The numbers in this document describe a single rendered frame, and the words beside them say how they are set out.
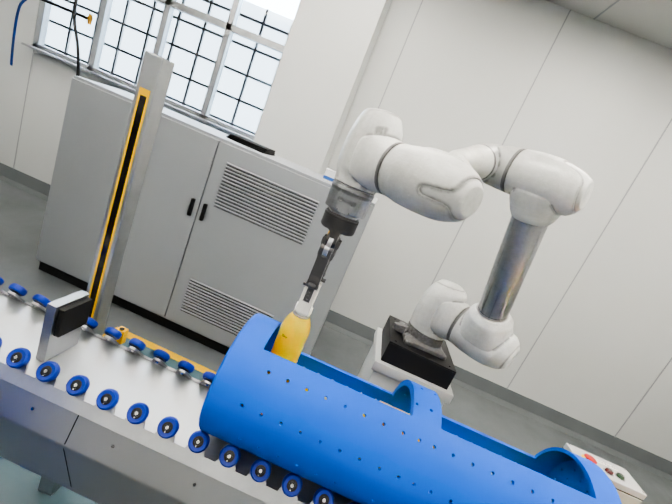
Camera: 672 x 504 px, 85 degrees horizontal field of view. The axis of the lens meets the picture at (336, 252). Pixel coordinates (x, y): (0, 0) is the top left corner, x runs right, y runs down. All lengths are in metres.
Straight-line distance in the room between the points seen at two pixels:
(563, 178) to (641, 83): 3.12
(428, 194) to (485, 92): 3.15
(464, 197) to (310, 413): 0.50
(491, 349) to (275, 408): 0.83
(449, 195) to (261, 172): 1.95
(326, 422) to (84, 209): 2.63
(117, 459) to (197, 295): 1.86
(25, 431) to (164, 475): 0.33
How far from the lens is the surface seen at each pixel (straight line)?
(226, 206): 2.55
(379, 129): 0.71
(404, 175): 0.63
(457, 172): 0.62
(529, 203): 1.13
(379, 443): 0.82
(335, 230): 0.74
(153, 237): 2.86
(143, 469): 1.03
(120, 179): 1.34
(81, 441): 1.08
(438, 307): 1.46
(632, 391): 4.78
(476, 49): 3.80
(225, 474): 0.97
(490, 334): 1.37
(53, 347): 1.15
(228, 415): 0.84
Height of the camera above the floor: 1.65
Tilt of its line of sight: 14 degrees down
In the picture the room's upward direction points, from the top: 23 degrees clockwise
